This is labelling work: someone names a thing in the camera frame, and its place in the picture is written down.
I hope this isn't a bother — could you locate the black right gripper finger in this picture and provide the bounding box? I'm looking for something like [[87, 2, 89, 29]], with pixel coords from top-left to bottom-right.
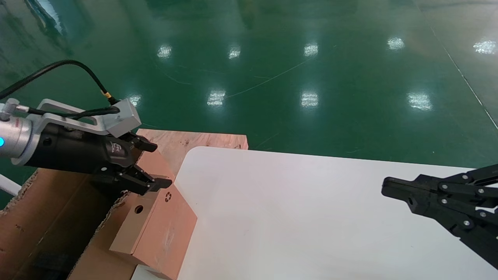
[[381, 163, 498, 199], [407, 196, 498, 270]]

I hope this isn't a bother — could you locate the black foam block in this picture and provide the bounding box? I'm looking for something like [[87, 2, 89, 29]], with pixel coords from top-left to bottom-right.
[[31, 252, 78, 280]]

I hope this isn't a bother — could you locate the large brown cardboard box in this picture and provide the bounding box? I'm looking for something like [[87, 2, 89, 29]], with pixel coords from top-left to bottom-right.
[[0, 167, 137, 280]]

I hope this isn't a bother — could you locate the small brown cardboard box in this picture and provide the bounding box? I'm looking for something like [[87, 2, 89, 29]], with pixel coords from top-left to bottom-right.
[[109, 150, 198, 280]]

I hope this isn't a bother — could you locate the white pipe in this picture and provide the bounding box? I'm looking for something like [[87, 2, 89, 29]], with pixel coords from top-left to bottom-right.
[[0, 174, 22, 197]]

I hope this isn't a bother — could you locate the short black looped cable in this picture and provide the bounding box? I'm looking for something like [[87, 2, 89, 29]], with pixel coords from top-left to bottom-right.
[[27, 106, 120, 119]]

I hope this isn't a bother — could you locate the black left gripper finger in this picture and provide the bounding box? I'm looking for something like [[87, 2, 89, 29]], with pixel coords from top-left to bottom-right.
[[91, 165, 173, 196], [119, 131, 158, 153]]

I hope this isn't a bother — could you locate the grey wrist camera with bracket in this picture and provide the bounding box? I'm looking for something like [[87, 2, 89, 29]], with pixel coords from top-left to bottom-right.
[[37, 98, 142, 137]]

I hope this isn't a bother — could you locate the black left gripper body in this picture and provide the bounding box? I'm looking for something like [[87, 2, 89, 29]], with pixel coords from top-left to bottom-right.
[[23, 124, 135, 175]]

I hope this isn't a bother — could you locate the wooden pallet board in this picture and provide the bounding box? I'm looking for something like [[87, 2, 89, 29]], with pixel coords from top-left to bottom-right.
[[136, 129, 249, 175]]

